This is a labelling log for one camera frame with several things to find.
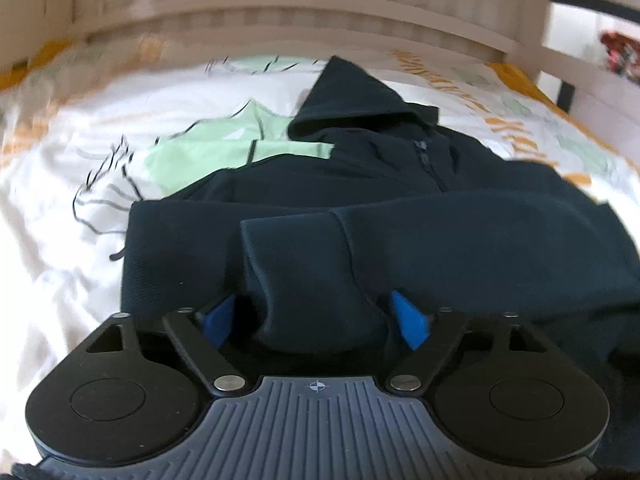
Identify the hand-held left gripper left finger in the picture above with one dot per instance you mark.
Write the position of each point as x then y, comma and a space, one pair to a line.
220, 321

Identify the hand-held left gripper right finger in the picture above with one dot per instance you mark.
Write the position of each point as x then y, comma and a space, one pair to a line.
409, 321

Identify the dark navy hoodie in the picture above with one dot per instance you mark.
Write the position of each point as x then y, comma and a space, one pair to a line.
400, 220

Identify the pile of colourful clothes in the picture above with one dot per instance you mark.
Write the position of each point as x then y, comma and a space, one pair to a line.
622, 52

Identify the white leaf-print duvet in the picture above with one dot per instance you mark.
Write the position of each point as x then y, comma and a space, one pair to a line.
65, 200

